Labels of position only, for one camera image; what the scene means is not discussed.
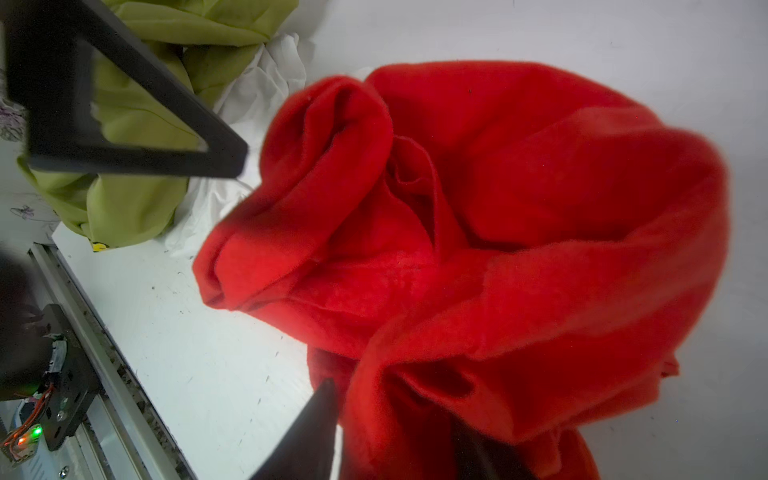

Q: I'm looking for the white cloth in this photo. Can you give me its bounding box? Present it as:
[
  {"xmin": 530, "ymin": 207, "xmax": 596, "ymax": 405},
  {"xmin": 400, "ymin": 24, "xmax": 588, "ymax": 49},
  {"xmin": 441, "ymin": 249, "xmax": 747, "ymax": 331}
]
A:
[{"xmin": 161, "ymin": 33, "xmax": 307, "ymax": 258}]

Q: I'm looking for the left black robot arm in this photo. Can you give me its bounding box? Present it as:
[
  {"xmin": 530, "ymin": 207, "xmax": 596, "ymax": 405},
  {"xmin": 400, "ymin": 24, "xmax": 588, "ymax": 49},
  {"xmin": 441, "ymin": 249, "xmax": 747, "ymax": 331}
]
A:
[{"xmin": 1, "ymin": 253, "xmax": 52, "ymax": 401}]

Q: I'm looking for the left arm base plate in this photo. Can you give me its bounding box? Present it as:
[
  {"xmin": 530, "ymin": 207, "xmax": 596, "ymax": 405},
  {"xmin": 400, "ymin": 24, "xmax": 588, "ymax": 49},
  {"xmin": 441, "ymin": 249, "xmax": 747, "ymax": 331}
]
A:
[{"xmin": 38, "ymin": 304, "xmax": 101, "ymax": 451}]

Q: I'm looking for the olive green cloth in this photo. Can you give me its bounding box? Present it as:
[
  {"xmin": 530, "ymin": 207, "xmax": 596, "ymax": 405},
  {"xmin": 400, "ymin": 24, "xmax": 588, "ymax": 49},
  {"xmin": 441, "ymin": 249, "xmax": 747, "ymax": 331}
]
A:
[{"xmin": 1, "ymin": 0, "xmax": 296, "ymax": 248}]

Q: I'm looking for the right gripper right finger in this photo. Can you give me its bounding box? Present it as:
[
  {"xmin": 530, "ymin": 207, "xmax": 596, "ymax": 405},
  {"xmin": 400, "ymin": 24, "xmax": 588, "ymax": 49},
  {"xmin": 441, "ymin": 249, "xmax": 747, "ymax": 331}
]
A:
[{"xmin": 251, "ymin": 379, "xmax": 340, "ymax": 480}]

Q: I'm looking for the red cloth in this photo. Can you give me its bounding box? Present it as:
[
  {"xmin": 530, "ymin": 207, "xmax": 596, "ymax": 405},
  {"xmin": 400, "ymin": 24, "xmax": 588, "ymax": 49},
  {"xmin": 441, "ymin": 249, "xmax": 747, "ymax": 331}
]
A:
[{"xmin": 193, "ymin": 61, "xmax": 729, "ymax": 479}]

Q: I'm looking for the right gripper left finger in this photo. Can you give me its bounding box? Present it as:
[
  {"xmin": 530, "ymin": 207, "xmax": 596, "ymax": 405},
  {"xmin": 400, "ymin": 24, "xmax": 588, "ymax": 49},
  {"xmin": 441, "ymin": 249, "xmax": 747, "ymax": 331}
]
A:
[{"xmin": 1, "ymin": 1, "xmax": 248, "ymax": 178}]

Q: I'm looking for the aluminium rail frame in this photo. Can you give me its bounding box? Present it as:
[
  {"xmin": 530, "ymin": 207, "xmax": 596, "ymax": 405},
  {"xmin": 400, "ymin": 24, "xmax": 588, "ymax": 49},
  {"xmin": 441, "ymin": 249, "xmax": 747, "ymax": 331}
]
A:
[{"xmin": 29, "ymin": 244, "xmax": 194, "ymax": 479}]

